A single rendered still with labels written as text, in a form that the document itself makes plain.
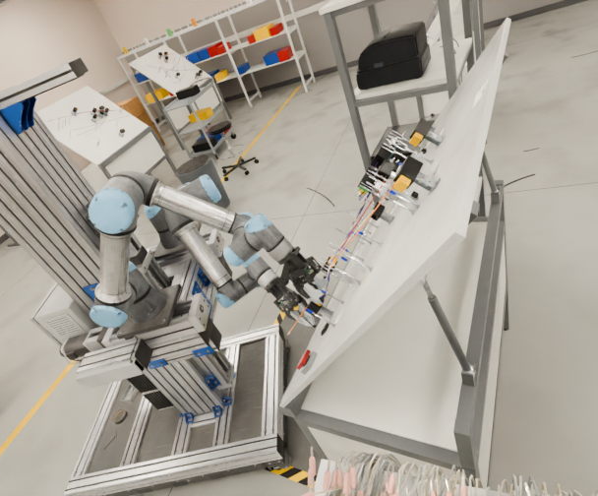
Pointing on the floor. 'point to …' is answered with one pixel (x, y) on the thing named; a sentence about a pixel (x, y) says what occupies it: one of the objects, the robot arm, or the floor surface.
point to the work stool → (229, 147)
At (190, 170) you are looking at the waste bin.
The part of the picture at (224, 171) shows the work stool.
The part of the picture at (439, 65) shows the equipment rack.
